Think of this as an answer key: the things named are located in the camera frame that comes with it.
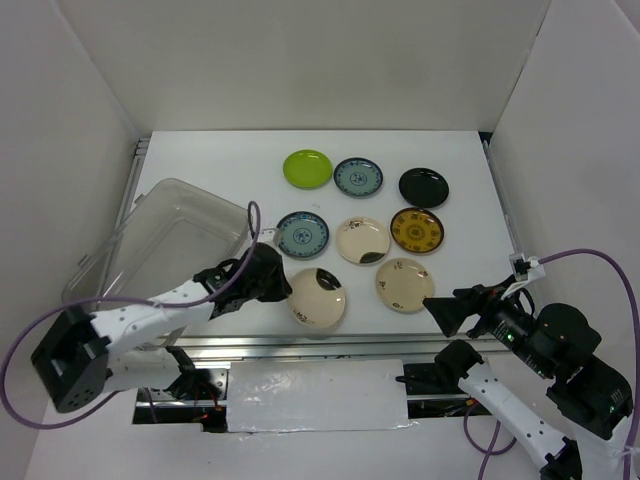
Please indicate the cream plate with small motifs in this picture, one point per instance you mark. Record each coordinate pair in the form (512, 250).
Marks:
(402, 284)

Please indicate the cream plate with flower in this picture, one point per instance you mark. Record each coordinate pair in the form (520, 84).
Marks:
(362, 240)

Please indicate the green plate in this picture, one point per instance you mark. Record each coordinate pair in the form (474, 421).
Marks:
(307, 169)

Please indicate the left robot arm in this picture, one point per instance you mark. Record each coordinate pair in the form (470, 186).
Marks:
(84, 354)

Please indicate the yellow brown patterned plate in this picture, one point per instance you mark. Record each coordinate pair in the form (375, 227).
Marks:
(417, 231)

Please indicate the clear plastic bin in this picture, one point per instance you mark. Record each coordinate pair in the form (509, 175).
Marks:
(173, 232)

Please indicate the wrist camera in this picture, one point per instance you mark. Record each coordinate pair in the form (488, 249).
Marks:
(525, 271)
(270, 236)

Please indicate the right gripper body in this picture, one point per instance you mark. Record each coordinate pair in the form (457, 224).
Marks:
(505, 319)

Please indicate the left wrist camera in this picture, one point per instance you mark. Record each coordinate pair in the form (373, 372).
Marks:
(270, 236)

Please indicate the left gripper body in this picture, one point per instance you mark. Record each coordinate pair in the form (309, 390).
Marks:
(257, 287)

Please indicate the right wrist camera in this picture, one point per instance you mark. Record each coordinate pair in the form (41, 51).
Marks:
(525, 271)

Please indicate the cream plate with black patch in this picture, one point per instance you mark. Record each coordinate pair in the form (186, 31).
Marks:
(318, 299)

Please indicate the blue patterned plate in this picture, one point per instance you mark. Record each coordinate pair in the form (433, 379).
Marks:
(302, 235)
(358, 177)

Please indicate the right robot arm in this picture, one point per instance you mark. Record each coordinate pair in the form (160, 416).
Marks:
(557, 345)

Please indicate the blue patterned plate near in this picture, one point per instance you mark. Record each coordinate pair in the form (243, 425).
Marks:
(302, 235)

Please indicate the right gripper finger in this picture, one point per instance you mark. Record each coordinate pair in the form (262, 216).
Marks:
(478, 330)
(450, 313)

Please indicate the blue patterned plate far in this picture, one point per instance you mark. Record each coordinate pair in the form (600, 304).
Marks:
(358, 177)

